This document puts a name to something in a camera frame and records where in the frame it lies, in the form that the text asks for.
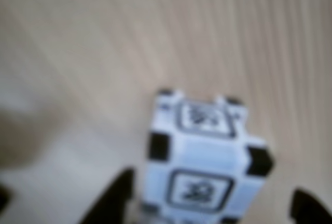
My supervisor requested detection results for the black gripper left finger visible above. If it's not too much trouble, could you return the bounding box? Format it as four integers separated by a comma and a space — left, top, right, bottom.
77, 168, 135, 224

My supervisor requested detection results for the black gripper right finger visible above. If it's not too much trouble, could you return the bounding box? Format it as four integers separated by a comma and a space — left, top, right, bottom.
287, 187, 332, 224

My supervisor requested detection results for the white cube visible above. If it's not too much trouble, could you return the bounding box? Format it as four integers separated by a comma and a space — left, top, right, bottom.
141, 88, 275, 224

